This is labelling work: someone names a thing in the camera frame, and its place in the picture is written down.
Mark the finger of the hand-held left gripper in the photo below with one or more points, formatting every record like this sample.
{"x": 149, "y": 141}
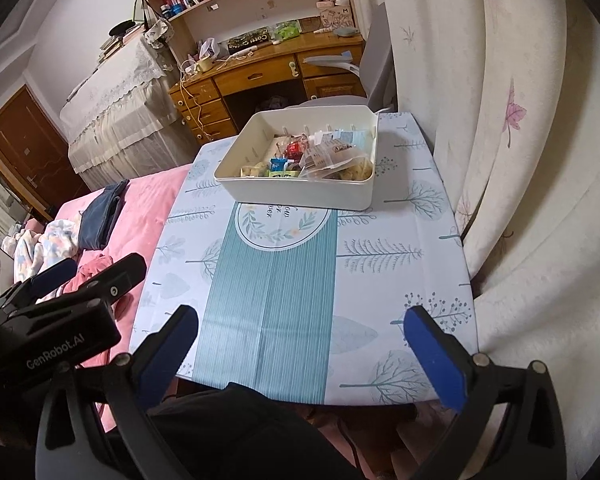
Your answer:
{"x": 55, "y": 276}
{"x": 122, "y": 275}

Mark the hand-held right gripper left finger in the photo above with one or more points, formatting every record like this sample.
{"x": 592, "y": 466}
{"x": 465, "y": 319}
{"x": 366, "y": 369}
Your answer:
{"x": 172, "y": 342}

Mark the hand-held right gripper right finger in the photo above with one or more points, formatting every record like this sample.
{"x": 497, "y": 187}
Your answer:
{"x": 437, "y": 360}

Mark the small green packet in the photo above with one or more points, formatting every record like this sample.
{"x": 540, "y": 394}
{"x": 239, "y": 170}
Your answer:
{"x": 282, "y": 174}

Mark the white plastic bin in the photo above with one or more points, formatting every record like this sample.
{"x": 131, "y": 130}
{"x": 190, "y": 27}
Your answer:
{"x": 300, "y": 192}

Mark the clear bag of yellow chips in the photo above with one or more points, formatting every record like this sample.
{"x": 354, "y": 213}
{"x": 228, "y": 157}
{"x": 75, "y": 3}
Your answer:
{"x": 355, "y": 170}

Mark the red white cookie packet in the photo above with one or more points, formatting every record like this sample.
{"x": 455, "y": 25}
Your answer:
{"x": 295, "y": 150}

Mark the clear packet with label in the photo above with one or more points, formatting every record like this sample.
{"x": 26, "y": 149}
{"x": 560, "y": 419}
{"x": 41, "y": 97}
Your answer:
{"x": 330, "y": 152}

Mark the pink fuzzy garment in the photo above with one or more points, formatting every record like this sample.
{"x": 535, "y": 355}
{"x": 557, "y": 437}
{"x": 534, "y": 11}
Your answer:
{"x": 92, "y": 270}

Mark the floral white blanket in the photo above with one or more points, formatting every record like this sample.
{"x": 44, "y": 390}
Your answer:
{"x": 45, "y": 245}

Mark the dark blue folded garment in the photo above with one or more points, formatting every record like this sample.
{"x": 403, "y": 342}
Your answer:
{"x": 102, "y": 215}

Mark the pink blanket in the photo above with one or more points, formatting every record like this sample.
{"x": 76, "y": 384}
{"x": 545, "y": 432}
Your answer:
{"x": 145, "y": 210}

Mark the printed blue white tablecloth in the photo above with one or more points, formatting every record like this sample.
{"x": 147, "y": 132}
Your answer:
{"x": 270, "y": 285}

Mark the person's dark clothing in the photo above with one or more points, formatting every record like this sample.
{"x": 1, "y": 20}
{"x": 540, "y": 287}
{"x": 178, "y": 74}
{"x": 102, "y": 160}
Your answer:
{"x": 240, "y": 435}

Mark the brown wooden door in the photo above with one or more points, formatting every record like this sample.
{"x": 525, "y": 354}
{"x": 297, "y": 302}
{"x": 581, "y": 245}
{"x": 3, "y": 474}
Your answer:
{"x": 25, "y": 150}

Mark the furniture under lace cover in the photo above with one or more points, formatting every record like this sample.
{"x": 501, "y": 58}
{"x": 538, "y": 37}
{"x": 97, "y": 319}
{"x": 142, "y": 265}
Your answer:
{"x": 115, "y": 110}

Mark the cream floral curtain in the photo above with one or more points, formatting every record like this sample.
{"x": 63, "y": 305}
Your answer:
{"x": 530, "y": 160}

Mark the yellow mug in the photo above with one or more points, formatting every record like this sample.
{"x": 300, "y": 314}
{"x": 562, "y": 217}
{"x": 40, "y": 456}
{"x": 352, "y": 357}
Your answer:
{"x": 204, "y": 65}

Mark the dark printed box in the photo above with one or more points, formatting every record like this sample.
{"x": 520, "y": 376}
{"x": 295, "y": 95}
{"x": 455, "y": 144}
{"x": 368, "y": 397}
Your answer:
{"x": 249, "y": 41}

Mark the wooden bookshelf hutch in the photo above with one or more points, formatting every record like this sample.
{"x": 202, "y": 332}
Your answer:
{"x": 240, "y": 5}

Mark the green packet on desk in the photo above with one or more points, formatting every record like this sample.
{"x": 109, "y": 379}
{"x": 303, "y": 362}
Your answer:
{"x": 287, "y": 30}

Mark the grey desk chair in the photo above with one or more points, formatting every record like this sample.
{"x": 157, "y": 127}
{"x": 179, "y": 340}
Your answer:
{"x": 377, "y": 60}

